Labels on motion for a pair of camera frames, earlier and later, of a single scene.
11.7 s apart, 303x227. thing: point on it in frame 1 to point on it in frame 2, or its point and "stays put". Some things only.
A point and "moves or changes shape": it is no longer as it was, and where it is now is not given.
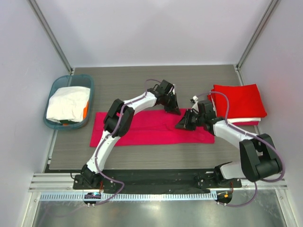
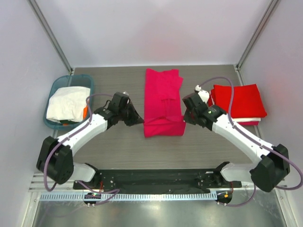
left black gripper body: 170,103 to 128,115
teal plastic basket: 82,81 stays put
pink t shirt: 153,128 moves or changes shape
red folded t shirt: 245,100 stays put
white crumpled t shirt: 67,103 stays put
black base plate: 114,180 stays put
